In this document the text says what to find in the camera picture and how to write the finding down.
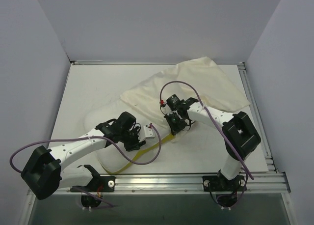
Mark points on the aluminium front rail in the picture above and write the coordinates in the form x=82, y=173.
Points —
x=265, y=182

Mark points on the cream pillowcase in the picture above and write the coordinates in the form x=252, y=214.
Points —
x=198, y=78

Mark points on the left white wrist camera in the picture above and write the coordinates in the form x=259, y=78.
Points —
x=147, y=132

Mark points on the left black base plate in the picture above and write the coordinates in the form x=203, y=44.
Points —
x=100, y=184

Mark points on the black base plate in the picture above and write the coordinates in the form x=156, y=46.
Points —
x=100, y=184
x=218, y=183

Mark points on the white pillow yellow edge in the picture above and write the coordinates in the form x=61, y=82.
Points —
x=113, y=157

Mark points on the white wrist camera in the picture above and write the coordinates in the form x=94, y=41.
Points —
x=147, y=132
x=166, y=107

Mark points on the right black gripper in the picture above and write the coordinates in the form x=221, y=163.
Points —
x=174, y=123

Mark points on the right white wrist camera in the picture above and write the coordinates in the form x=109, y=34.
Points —
x=166, y=107

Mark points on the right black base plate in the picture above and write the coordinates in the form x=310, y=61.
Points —
x=218, y=183

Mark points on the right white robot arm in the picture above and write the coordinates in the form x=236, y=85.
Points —
x=237, y=130

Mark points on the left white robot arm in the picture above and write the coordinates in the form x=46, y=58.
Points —
x=44, y=171

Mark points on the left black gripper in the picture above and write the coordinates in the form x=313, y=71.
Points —
x=135, y=141

